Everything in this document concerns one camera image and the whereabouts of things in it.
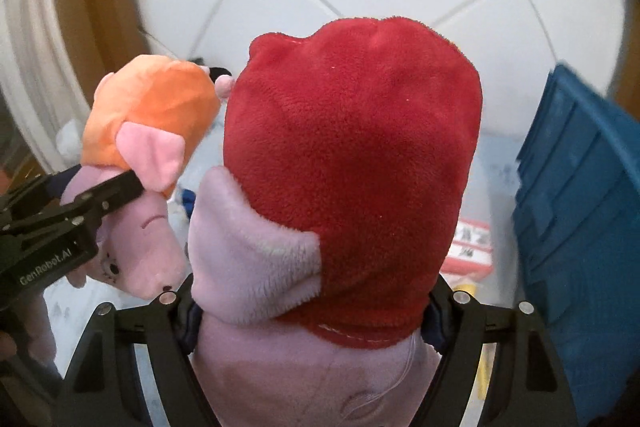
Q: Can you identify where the red white carton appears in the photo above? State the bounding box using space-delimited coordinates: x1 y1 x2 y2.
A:
445 217 494 279

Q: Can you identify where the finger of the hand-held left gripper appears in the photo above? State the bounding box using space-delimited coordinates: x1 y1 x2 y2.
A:
0 164 83 220
0 170 147 253

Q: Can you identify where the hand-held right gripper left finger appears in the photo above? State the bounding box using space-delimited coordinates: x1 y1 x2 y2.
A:
57 274 232 427

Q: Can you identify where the orange-dressed pink pig plush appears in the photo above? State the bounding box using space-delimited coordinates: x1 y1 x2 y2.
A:
60 54 237 301

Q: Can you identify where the red-dressed pink pig plush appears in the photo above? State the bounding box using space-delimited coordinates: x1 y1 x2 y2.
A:
187 17 484 427

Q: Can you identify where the blue plastic container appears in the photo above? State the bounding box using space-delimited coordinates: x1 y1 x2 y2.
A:
512 64 640 427

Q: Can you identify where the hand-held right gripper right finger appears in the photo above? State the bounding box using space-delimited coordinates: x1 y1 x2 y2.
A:
407 277 581 427

